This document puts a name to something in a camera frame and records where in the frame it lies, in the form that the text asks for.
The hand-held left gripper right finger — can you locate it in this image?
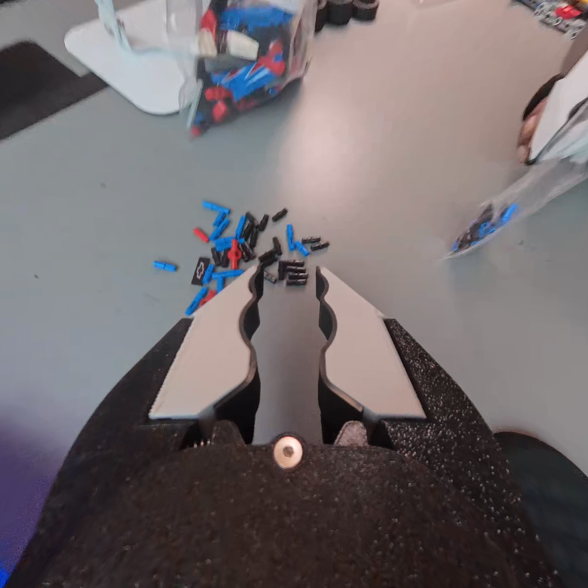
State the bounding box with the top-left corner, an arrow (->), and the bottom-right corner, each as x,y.
315,266 -> 427,445

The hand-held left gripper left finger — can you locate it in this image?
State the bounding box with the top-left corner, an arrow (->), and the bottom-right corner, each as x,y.
148,265 -> 266,445

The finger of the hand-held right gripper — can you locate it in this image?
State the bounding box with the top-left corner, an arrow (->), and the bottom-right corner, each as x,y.
527,62 -> 588,165

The pile of small toy pins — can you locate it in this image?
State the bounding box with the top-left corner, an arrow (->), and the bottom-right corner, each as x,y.
154,200 -> 330,318

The small clear plastic bag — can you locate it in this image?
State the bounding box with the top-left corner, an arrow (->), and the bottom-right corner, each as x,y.
443,156 -> 588,262

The grey desk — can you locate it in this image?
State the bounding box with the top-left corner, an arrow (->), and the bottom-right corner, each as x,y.
0,0 -> 588,584

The person's right hand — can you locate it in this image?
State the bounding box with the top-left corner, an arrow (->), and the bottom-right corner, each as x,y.
517,99 -> 545,165

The colourful toy brick assembly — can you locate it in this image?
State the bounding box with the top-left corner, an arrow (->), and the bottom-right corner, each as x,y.
510,0 -> 588,40

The white monitor stand base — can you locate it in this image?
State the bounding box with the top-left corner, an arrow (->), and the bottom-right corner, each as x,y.
64,0 -> 203,115

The large bag of toy bricks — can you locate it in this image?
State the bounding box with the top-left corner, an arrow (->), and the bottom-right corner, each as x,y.
177,0 -> 318,138

